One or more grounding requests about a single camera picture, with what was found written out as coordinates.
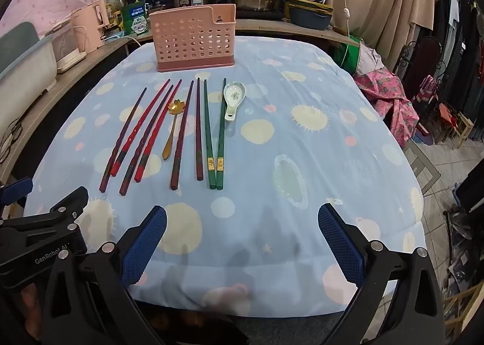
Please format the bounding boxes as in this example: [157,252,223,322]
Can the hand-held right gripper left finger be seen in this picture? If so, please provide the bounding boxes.
[38,205,169,345]

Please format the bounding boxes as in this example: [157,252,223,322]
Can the pink perforated utensil basket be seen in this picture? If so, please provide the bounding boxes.
[149,4,237,72]

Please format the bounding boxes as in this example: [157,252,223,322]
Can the blue casserole dish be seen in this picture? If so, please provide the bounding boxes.
[288,2,333,30]

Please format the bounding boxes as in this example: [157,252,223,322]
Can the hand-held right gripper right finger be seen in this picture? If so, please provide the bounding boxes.
[317,203,445,345]

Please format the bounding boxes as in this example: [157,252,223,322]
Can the white ceramic soup spoon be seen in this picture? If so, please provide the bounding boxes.
[223,82,246,121]

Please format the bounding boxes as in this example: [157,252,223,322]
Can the white countertop appliance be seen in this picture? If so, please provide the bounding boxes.
[47,21,87,73]

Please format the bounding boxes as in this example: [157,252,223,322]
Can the pink electric kettle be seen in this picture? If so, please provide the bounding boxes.
[70,0,108,54]

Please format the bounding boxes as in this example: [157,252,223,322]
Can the bright red chopstick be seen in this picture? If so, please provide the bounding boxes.
[110,79,171,178]
[134,79,183,183]

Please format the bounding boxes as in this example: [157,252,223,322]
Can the hanging clothes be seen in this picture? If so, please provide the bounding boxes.
[431,0,484,79]

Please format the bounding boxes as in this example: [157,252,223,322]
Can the dark purple red chopstick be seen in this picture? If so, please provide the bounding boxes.
[119,85,175,196]
[99,88,147,193]

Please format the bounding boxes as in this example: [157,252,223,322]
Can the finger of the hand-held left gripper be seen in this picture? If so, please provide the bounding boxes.
[0,177,33,213]
[23,186,90,234]

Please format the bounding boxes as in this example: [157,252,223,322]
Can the wooden stool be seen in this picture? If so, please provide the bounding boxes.
[435,103,475,147]

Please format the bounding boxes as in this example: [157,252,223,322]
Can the blue planet print blanket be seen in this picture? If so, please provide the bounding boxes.
[23,37,426,317]

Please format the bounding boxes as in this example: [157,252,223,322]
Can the black iron chair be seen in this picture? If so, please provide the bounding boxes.
[393,37,443,104]

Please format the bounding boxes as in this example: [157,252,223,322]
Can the gold flower spoon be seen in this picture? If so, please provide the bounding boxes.
[162,100,184,160]

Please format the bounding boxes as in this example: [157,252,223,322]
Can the pink patterned cloth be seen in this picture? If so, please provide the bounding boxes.
[353,67,420,147]

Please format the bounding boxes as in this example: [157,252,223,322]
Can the green box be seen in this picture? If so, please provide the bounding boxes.
[121,2,150,36]

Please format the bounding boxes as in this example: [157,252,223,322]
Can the white plastic bin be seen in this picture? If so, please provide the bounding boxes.
[0,21,57,130]

